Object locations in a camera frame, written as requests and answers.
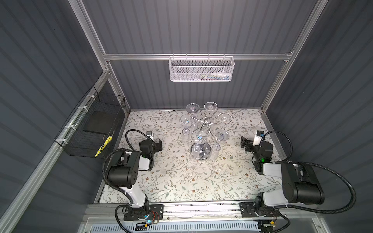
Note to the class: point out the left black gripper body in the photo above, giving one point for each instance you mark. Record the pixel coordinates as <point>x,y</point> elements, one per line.
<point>157,145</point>

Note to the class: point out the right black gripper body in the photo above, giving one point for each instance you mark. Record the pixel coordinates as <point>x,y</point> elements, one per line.
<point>248,145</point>

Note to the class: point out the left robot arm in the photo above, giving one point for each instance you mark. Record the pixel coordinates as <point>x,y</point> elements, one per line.
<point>123,177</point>

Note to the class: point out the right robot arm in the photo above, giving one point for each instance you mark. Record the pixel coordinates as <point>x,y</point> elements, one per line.
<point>299,182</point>

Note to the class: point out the chrome wine glass rack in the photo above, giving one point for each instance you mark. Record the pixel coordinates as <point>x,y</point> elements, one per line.
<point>207,125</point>

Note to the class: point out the yellow black striped object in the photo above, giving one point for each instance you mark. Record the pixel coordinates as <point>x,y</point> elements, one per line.
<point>103,146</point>

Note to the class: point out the black pad in basket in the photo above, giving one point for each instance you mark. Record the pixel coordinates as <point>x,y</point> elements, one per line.
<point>100,123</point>

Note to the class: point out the items in white basket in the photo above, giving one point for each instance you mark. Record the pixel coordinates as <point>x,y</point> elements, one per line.
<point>222,76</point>

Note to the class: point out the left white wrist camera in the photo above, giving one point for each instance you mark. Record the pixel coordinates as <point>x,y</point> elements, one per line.
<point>150,135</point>

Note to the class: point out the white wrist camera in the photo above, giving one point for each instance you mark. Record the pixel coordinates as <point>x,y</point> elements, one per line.
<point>150,135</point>
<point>258,138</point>

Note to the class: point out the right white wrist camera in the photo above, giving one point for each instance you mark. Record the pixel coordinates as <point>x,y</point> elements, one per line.
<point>258,138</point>

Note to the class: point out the black wire wall basket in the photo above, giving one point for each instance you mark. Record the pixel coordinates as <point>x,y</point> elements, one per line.
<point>75,142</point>

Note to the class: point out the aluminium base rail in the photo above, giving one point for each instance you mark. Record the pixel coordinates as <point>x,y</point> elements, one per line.
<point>175,212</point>

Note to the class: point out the white mesh wall basket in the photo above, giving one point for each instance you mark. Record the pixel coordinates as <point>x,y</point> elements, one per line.
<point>181,68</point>

